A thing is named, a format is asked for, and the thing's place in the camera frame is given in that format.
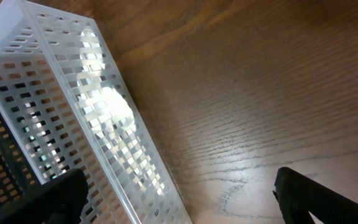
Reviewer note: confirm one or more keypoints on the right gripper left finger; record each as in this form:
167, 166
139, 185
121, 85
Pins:
59, 201

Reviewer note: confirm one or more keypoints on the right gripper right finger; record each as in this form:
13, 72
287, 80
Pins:
300, 199

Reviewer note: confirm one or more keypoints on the white plastic spoon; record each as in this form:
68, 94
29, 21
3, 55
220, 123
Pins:
117, 125

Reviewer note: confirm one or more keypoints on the clear perforated plastic basket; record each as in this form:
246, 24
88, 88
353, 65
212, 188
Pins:
39, 52

